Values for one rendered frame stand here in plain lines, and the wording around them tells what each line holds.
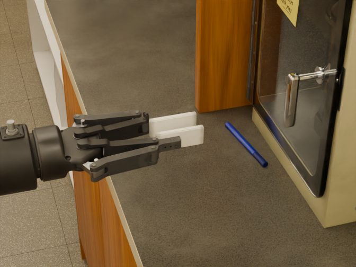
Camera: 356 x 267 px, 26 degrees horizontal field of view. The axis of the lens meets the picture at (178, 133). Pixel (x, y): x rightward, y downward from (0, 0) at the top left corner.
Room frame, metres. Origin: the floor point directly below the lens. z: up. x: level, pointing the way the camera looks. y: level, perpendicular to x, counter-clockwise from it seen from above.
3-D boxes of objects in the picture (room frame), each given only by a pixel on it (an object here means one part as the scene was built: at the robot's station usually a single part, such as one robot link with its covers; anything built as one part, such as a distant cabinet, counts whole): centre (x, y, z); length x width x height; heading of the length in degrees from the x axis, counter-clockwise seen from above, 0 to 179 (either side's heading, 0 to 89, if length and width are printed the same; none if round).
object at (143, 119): (0.89, 0.09, 1.15); 0.11 x 0.01 x 0.04; 116
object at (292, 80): (0.96, -0.18, 1.17); 0.05 x 0.03 x 0.10; 107
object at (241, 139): (1.14, -0.12, 0.95); 0.14 x 0.01 x 0.01; 26
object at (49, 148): (0.85, 0.15, 1.15); 0.09 x 0.08 x 0.07; 107
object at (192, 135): (0.88, 0.00, 1.14); 0.07 x 0.01 x 0.03; 107
